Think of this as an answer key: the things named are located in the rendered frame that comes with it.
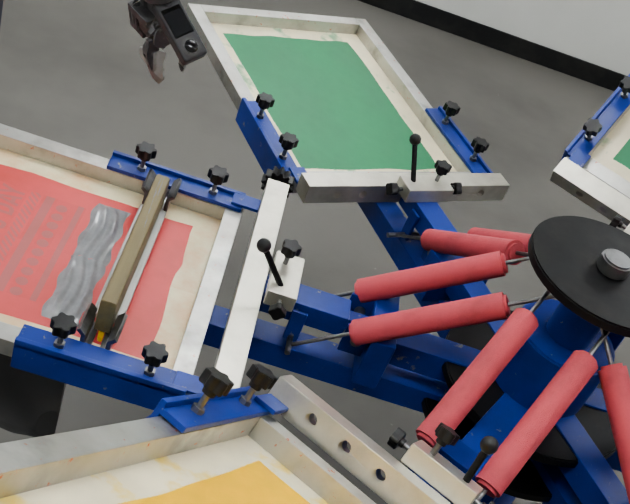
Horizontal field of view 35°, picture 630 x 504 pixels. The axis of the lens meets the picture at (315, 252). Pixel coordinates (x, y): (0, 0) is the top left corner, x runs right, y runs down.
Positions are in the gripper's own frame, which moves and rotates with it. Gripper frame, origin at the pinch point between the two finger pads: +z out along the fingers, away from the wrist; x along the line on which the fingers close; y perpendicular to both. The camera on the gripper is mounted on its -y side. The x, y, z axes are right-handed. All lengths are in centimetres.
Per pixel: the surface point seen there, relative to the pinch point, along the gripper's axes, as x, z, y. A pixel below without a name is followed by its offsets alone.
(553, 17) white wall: -310, 245, 114
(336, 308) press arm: -6, 31, -44
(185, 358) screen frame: 25, 24, -39
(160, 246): 11.9, 35.2, -9.6
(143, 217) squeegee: 14.7, 22.8, -9.3
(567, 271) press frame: -35, 10, -71
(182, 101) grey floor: -83, 187, 136
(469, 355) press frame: -24, 39, -65
